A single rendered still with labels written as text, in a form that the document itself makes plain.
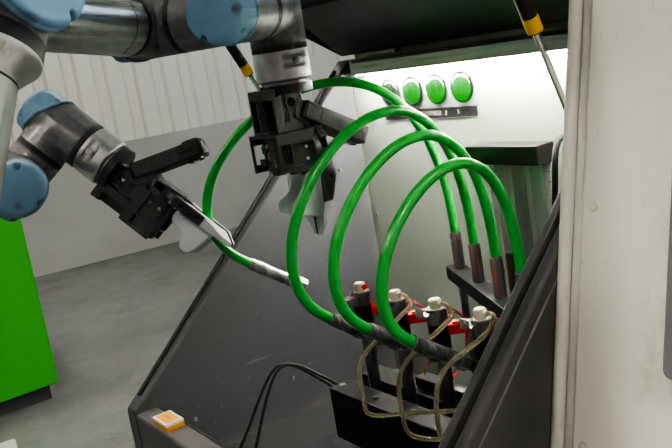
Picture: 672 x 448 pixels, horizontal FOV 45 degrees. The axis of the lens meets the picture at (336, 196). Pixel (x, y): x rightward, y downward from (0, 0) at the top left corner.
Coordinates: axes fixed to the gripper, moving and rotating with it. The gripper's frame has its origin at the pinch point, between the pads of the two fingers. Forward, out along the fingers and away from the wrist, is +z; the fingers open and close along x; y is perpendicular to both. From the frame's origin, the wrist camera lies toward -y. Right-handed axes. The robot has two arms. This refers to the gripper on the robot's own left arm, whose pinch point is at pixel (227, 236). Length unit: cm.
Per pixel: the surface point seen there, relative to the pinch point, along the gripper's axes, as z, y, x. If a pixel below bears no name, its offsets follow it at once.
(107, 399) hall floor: -34, 125, -281
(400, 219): 17.9, -15.8, 29.5
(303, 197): 7.0, -11.3, 18.5
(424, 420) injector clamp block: 36.7, 2.4, 11.6
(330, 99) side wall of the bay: -4.2, -28.8, -30.8
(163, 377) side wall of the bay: 3.7, 26.3, -15.3
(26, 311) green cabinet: -92, 115, -278
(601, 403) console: 46, -13, 34
